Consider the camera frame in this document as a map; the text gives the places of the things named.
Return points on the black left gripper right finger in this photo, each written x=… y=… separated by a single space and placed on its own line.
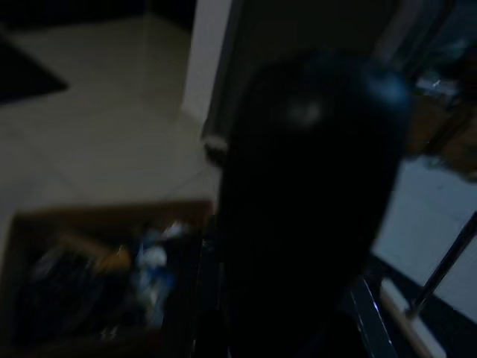
x=346 y=179

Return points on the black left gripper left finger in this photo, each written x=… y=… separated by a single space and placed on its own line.
x=261 y=209

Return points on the white door frame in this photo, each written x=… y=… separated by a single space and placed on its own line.
x=203 y=74

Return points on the silver metal pole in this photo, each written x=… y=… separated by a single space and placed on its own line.
x=443 y=261

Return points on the white blue plastic rubbish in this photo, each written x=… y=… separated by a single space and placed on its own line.
x=154 y=261

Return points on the brown cardboard box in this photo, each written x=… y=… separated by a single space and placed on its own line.
x=74 y=231

